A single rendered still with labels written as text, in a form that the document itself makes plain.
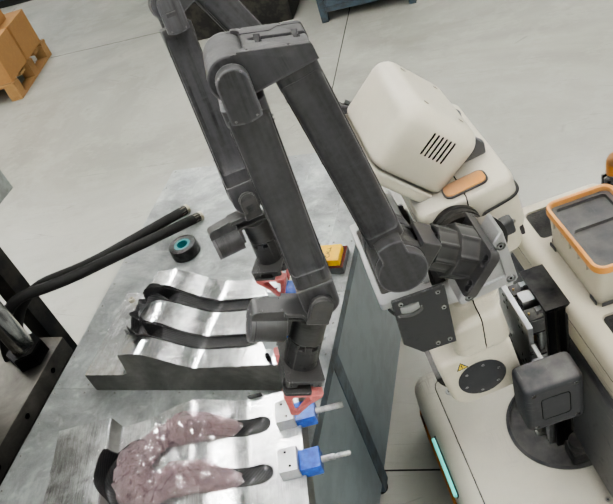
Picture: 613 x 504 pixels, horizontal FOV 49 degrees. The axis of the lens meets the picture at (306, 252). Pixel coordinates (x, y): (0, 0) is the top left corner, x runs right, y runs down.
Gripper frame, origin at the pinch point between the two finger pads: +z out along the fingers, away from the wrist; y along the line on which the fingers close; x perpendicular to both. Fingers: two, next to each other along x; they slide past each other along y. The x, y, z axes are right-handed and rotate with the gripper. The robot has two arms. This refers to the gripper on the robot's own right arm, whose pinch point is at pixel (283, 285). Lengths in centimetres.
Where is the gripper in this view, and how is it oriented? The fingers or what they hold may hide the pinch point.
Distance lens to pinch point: 149.5
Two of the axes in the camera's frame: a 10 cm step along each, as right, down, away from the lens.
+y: -1.8, 6.8, -7.1
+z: 2.8, 7.3, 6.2
